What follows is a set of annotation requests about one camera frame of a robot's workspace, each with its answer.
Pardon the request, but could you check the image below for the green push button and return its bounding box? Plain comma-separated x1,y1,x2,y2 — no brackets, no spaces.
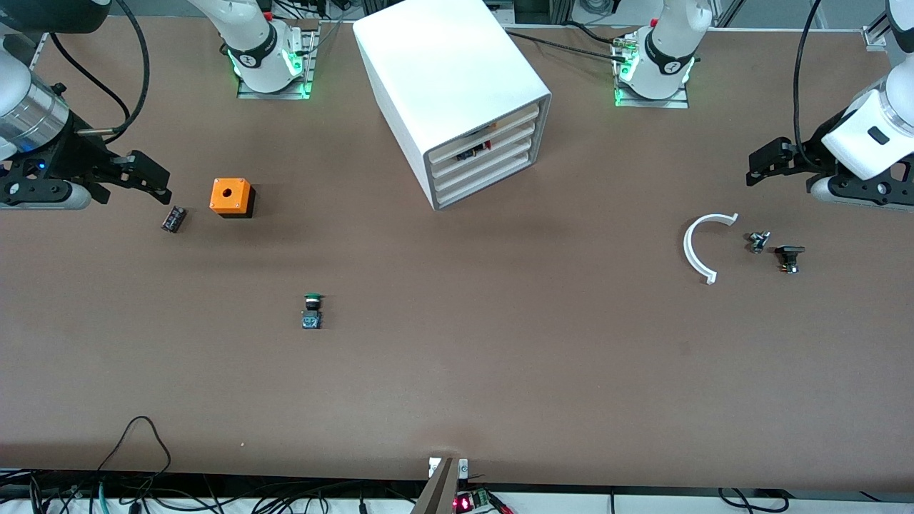
301,293,326,331

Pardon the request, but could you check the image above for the orange button box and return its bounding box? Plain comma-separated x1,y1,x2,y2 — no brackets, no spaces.
209,178,256,219

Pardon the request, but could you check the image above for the white curved plastic arc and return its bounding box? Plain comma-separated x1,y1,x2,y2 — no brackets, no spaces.
683,213,739,286

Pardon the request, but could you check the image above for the circuit board red light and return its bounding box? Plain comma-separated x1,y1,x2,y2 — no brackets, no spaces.
453,489,515,514

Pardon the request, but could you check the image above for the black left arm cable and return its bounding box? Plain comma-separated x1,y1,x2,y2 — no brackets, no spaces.
793,0,823,169

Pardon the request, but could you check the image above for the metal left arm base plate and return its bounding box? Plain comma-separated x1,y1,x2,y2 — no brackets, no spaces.
613,32,690,109

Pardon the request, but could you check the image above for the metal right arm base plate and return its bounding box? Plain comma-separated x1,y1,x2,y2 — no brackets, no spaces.
237,20,319,100

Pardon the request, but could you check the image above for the black table cable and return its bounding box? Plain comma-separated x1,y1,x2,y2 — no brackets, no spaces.
503,29,633,61

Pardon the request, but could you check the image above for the black looped cable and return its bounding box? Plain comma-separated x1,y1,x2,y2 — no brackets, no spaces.
96,416,173,493

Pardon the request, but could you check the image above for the black floor cable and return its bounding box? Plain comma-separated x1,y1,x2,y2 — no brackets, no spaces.
718,488,786,514

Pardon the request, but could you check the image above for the brown camera mount post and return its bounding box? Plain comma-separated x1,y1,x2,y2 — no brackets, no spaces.
411,457,461,514

